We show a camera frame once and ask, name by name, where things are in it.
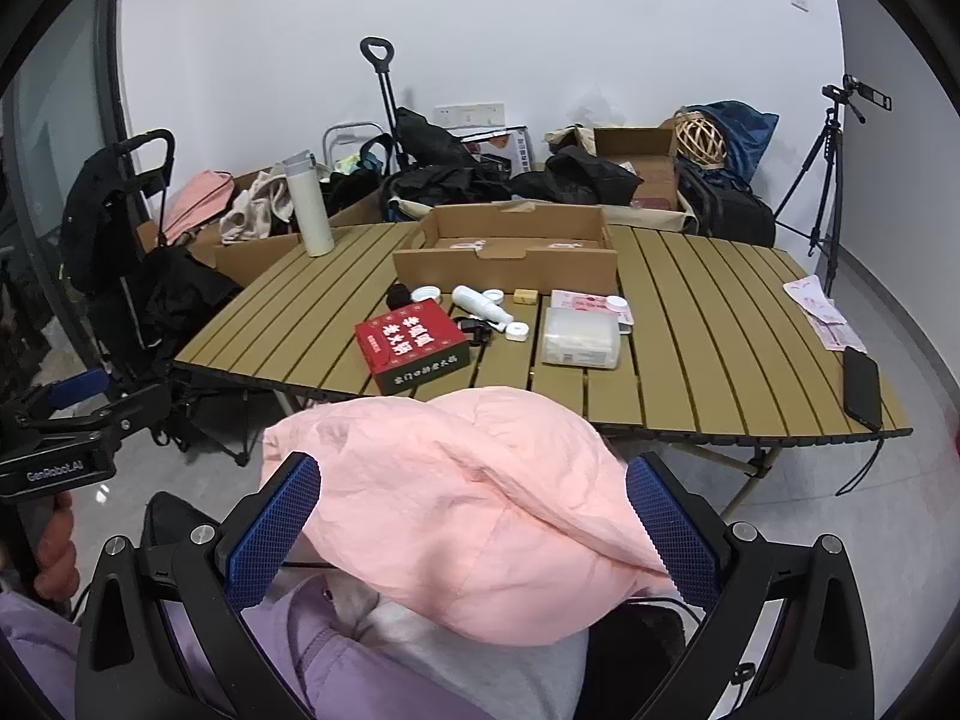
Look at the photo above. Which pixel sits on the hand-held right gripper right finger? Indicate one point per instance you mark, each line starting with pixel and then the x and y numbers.
pixel 671 532

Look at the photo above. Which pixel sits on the teal cloth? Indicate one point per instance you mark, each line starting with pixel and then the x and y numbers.
pixel 360 163

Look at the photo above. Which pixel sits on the small black jar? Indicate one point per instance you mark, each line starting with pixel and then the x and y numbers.
pixel 400 295

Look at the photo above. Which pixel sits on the person's left hand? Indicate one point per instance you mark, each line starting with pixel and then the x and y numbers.
pixel 58 551

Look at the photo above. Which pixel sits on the small white jar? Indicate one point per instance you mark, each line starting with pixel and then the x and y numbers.
pixel 493 296

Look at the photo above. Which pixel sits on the white spray bottle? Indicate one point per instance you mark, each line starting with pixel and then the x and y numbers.
pixel 476 300

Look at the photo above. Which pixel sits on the white round lid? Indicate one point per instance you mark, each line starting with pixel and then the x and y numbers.
pixel 425 294

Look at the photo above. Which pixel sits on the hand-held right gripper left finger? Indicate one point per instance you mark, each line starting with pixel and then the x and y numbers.
pixel 274 532

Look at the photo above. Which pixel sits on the black tripod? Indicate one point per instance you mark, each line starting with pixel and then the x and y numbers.
pixel 825 157

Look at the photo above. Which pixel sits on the dark red packet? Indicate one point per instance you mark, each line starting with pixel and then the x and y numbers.
pixel 654 202

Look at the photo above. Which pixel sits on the shallow cardboard box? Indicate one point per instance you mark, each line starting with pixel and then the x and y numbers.
pixel 487 270

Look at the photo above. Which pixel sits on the grey shirt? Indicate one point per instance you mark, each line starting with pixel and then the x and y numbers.
pixel 480 660

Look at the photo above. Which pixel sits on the pink wipes packet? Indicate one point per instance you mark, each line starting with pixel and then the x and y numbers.
pixel 581 302

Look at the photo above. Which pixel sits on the white round cap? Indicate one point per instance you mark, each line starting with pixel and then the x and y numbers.
pixel 616 304

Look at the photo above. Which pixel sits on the glass door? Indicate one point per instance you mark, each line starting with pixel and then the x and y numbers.
pixel 52 165

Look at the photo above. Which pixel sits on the printed appliance box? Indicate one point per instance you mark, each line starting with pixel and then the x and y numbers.
pixel 506 150

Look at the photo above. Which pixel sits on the person's left forearm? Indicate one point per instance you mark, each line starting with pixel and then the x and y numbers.
pixel 34 660

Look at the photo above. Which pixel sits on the white wall socket strip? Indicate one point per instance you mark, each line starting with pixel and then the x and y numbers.
pixel 469 113

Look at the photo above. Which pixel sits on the black phone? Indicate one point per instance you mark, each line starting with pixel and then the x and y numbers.
pixel 862 390

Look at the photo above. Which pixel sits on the black stroller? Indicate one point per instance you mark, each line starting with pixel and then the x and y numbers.
pixel 112 240

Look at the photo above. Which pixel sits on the woven rattan ball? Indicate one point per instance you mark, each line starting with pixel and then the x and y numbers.
pixel 701 139

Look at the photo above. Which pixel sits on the clear plastic bag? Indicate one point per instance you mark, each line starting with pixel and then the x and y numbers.
pixel 600 114

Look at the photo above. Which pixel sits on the beige tote bag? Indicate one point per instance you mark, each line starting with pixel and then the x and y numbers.
pixel 566 139

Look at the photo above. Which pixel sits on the blue fabric bag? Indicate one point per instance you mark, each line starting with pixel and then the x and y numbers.
pixel 750 135

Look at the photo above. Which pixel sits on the beige cloth bag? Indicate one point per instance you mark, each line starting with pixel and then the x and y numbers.
pixel 259 206

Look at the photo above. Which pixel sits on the open cardboard box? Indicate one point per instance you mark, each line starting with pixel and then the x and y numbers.
pixel 637 144

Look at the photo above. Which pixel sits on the red printed box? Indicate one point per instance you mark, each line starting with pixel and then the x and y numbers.
pixel 409 341

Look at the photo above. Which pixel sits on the pink padded jacket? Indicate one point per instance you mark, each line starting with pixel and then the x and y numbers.
pixel 465 510

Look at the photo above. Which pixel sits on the pink backpack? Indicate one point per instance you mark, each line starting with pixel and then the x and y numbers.
pixel 199 202

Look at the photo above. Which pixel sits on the white metal frame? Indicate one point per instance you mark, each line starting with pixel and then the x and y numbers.
pixel 349 136

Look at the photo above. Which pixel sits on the black suitcase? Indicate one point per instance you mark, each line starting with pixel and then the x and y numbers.
pixel 731 214

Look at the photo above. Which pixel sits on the black clothes pile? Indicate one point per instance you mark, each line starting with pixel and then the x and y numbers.
pixel 442 180

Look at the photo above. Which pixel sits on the purple jacket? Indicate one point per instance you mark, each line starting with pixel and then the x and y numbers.
pixel 300 660

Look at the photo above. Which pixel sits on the dark cloth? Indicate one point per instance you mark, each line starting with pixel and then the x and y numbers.
pixel 637 652

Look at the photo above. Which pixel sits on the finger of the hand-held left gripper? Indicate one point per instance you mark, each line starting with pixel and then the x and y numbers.
pixel 75 388
pixel 142 405

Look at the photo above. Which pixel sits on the small white round case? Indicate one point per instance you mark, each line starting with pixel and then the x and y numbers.
pixel 517 331

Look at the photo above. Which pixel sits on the clear plastic swab box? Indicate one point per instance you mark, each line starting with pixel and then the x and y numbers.
pixel 581 337

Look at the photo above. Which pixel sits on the beige fabric cart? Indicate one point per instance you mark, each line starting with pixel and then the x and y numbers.
pixel 660 220

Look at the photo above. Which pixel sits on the large cardboard box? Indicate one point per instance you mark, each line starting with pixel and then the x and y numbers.
pixel 251 255

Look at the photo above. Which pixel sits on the black jacket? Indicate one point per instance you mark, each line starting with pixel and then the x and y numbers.
pixel 577 176

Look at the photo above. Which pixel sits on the white thermos bottle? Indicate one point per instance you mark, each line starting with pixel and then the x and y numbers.
pixel 311 217

